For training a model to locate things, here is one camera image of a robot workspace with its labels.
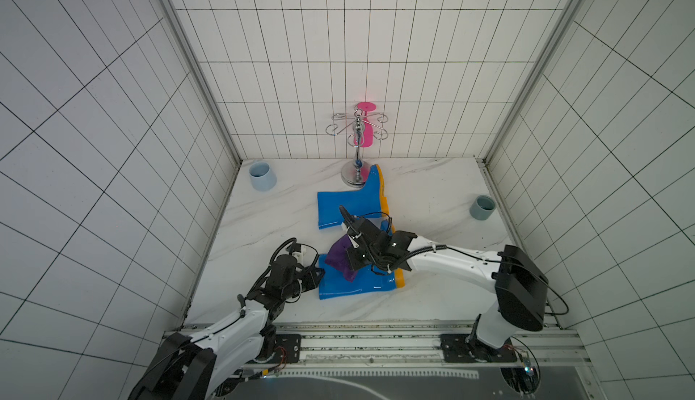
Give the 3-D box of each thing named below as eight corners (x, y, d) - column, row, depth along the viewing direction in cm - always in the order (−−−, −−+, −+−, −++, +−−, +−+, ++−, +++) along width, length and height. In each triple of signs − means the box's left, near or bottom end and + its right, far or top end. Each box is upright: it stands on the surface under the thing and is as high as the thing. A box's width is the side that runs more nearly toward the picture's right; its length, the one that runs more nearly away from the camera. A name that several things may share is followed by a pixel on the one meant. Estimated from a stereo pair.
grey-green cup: (472, 221, 101) (478, 212, 96) (466, 203, 106) (471, 195, 102) (493, 221, 101) (500, 212, 96) (486, 203, 106) (492, 195, 102)
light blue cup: (250, 190, 112) (245, 179, 106) (256, 173, 118) (251, 162, 113) (274, 190, 112) (270, 179, 106) (278, 173, 118) (275, 162, 113)
